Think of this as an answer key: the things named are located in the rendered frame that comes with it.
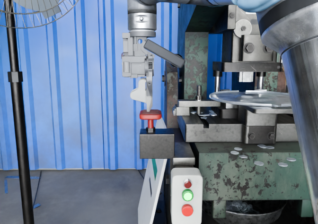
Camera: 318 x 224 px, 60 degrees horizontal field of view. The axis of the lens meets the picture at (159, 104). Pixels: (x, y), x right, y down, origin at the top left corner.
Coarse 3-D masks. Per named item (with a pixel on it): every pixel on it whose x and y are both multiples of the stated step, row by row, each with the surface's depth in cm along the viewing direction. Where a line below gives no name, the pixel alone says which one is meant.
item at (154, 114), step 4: (140, 112) 75; (144, 112) 74; (148, 112) 74; (152, 112) 74; (156, 112) 74; (160, 112) 75; (140, 116) 73; (144, 116) 72; (148, 116) 72; (152, 116) 72; (156, 116) 72; (160, 116) 73; (148, 120) 76; (152, 120) 75; (148, 124) 76; (152, 124) 76
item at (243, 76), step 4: (240, 72) 95; (244, 72) 95; (248, 72) 95; (252, 72) 95; (240, 76) 96; (244, 76) 95; (248, 76) 95; (252, 76) 96; (240, 80) 96; (244, 80) 95; (248, 80) 95; (252, 80) 96
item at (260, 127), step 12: (240, 108) 86; (252, 108) 70; (264, 108) 70; (276, 108) 70; (288, 108) 70; (240, 120) 86; (252, 120) 82; (264, 120) 82; (276, 120) 82; (252, 132) 82; (264, 132) 82
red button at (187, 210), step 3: (186, 204) 67; (183, 207) 67; (186, 207) 66; (189, 207) 66; (192, 207) 67; (183, 210) 67; (186, 210) 67; (189, 210) 67; (192, 210) 67; (183, 213) 67; (186, 213) 67; (189, 213) 67; (192, 213) 67
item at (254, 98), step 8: (216, 96) 89; (224, 96) 89; (232, 96) 89; (240, 96) 85; (248, 96) 85; (256, 96) 85; (264, 96) 85; (272, 96) 85; (280, 96) 89; (288, 96) 89; (240, 104) 74; (248, 104) 73; (256, 104) 72; (264, 104) 72; (280, 104) 74; (288, 104) 72
